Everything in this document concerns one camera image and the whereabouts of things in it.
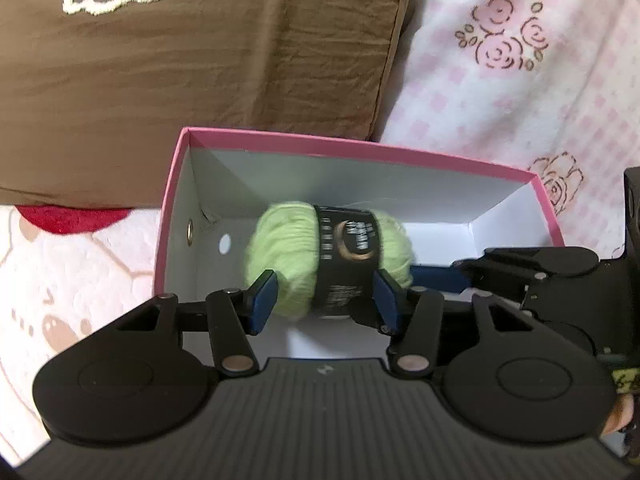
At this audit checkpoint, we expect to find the cartoon printed blanket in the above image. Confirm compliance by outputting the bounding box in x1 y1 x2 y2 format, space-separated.
0 204 166 468

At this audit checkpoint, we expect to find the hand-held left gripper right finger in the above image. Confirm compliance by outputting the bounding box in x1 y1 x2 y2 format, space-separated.
350 268 544 380

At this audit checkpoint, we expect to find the brown embroidered pillow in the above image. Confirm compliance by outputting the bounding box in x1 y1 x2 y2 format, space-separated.
0 0 420 209

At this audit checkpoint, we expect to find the person's right hand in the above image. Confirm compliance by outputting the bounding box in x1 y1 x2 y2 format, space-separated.
602 394 635 437

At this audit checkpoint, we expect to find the green yarn ball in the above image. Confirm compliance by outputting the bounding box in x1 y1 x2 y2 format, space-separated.
244 201 415 320

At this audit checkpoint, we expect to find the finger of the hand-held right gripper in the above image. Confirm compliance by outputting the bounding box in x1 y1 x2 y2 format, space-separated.
412 246 601 293

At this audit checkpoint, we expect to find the pink cardboard box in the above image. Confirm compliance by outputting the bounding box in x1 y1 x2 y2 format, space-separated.
151 126 566 361

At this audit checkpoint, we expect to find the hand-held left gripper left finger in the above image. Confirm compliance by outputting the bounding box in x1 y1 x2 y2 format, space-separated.
116 270 279 377

